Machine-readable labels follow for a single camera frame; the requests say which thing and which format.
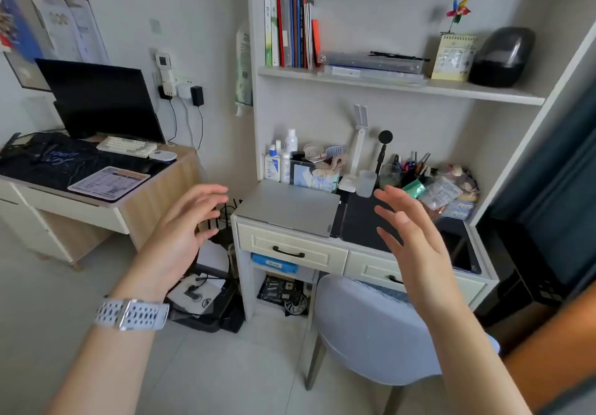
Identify white drawer black handle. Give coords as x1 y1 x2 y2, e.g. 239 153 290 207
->
344 251 487 306
236 222 349 276

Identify black circuit-print desk mat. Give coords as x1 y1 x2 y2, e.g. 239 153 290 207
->
0 131 176 193

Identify colourful pinwheel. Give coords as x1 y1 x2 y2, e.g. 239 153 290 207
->
441 0 472 36

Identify grey chair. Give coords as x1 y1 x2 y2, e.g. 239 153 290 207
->
305 273 502 415

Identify brown-framed cork pin board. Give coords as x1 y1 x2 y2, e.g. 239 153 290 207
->
0 0 111 93

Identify blue white card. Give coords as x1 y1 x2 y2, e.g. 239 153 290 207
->
291 163 338 193

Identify black monitor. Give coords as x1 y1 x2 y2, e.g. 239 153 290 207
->
35 58 166 144

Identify blue white packet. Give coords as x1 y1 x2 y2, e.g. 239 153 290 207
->
440 200 476 221

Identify black rounded appliance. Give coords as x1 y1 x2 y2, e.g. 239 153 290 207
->
468 26 536 88

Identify dark teal curtain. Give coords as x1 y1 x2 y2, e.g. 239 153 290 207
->
486 88 596 299

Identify black cabinet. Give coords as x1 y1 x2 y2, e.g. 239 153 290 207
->
474 217 567 328

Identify dark green cup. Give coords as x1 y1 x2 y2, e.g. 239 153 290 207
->
377 163 402 191

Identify person's left forearm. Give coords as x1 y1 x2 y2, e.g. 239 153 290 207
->
46 324 165 415

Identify white folding desk lamp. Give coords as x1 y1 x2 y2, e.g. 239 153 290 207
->
338 104 371 193

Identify person's right forearm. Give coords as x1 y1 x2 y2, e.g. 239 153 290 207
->
418 296 534 415

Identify person's right hand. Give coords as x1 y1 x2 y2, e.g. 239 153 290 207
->
373 185 469 321

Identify black slim bar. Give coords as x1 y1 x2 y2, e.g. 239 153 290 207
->
370 50 430 62

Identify white flat box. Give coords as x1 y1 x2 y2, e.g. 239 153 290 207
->
323 65 428 86

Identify white pump bottle blue cap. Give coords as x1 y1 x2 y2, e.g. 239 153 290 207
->
264 145 281 183

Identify clear labelled snack bag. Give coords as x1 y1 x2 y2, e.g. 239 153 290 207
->
418 176 451 211

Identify plain white paper sheet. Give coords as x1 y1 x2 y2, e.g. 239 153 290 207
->
65 0 111 65

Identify white socket adapter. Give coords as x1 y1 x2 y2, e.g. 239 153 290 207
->
158 68 192 101

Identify black tablet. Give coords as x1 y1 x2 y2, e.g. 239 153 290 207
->
440 229 483 275

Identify silver laptop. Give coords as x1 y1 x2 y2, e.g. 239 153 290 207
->
234 179 342 239

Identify black circuit board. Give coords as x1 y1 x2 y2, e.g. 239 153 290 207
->
256 275 310 317

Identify frosted plastic cup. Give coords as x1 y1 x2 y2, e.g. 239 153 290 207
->
356 169 377 198

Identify white paper on printer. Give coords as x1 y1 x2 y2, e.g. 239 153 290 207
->
166 273 224 316

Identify beige desk calendar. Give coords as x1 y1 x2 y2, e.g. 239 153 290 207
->
431 32 478 81

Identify clear storage bin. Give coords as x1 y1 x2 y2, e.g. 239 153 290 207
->
263 147 345 194

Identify person's left hand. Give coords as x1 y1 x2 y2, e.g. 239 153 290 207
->
109 183 230 304

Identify black printer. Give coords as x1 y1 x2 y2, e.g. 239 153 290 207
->
165 268 245 334

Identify white doodle paper sheet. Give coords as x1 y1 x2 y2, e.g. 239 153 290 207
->
31 0 84 64

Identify grey flat case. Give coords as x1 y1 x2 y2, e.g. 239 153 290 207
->
318 51 425 75

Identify row of books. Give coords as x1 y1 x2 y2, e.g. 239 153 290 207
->
263 0 322 70

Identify white shelf desk unit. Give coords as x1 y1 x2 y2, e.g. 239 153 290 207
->
231 0 596 332

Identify pink fluffy headband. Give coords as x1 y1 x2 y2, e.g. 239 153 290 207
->
312 157 343 183

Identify black round-head stand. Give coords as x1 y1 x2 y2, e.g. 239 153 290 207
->
374 130 394 176

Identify white mechanical keyboard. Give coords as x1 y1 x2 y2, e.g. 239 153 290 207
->
96 135 159 159

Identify plain black desk pad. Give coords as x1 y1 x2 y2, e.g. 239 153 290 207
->
331 189 483 275

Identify orange brown furniture panel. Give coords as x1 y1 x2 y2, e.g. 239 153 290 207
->
502 284 596 412

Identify green snack packet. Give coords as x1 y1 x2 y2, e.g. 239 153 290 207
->
402 179 427 200

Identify clear bag of trinkets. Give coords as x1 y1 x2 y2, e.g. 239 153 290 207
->
435 163 481 205

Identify blue box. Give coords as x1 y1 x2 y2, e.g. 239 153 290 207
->
251 252 299 275

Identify white perforated wristwatch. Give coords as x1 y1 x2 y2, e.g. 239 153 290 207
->
93 297 171 332

